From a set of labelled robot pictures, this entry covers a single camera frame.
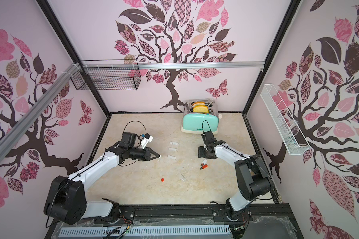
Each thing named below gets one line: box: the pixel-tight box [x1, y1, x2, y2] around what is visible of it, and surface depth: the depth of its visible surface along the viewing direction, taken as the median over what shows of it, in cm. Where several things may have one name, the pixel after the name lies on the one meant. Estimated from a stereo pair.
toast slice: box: [192, 104, 209, 114], surface depth 99 cm
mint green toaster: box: [180, 99, 222, 135], surface depth 101 cm
